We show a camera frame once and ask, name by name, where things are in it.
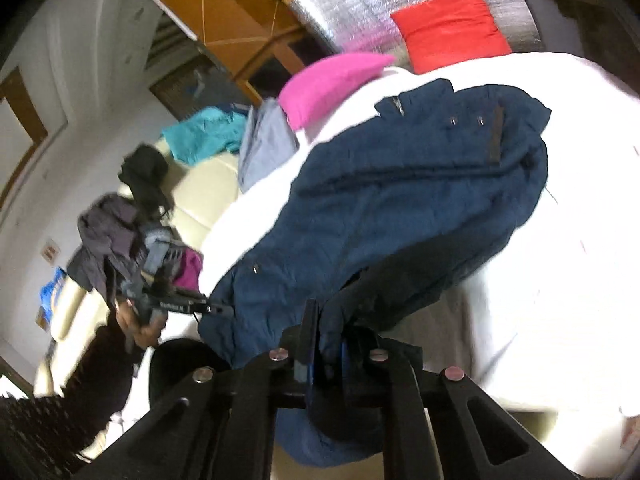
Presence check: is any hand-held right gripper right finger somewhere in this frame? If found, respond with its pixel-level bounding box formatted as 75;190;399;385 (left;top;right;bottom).
340;331;587;480

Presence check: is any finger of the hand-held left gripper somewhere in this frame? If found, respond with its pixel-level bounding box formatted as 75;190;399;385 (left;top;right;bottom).
160;296;234;317

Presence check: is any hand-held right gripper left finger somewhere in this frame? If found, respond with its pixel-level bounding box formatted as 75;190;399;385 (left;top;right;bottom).
75;300;321;480

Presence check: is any navy blue jacket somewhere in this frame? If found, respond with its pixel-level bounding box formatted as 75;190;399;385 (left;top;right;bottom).
197;79;553;466

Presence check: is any person's left forearm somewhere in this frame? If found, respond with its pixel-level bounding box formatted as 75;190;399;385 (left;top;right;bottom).
34;324;147;458

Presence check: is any person's left hand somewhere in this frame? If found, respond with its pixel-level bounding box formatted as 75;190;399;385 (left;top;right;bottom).
115;300;167;352

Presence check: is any small magenta garment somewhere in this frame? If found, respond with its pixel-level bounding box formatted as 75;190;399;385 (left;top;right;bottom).
172;250;204;294

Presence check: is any dark grey garment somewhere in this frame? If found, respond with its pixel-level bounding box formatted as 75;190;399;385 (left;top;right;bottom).
66;194;173;311

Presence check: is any cream sofa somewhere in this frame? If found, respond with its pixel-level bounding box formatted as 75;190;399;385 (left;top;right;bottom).
35;137;241;396

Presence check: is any black garment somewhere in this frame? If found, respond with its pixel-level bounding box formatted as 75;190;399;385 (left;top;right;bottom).
118;144;174;221

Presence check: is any blue packet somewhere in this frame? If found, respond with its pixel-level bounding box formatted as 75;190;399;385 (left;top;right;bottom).
37;266;69;332

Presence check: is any teal garment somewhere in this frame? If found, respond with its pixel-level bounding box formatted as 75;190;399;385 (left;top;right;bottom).
161;106;251;165

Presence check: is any white blanket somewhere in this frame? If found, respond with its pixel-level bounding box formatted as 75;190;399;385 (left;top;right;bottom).
120;52;640;480

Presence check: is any black dotted clothing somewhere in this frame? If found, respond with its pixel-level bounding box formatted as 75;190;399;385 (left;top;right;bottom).
0;390;108;480

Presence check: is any magenta cloth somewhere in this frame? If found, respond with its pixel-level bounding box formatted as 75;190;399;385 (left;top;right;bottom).
277;52;398;131

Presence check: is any large red pillow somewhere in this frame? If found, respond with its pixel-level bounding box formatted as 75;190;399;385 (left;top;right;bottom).
390;0;513;75

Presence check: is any wooden door frame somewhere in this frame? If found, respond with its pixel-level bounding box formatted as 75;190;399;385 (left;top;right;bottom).
0;66;69;211

